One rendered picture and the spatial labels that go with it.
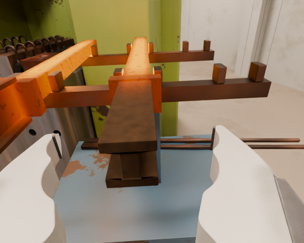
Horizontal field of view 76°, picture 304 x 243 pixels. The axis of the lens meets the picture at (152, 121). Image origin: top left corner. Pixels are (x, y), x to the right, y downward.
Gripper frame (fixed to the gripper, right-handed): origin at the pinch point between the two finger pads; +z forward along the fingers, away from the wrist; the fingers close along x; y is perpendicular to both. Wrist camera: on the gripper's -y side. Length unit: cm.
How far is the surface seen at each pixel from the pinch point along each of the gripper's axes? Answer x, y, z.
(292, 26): 210, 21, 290
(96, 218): -9.8, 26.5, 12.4
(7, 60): -40, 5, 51
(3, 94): -11.2, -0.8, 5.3
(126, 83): -0.9, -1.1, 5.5
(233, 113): 101, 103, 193
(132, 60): -1.0, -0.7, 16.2
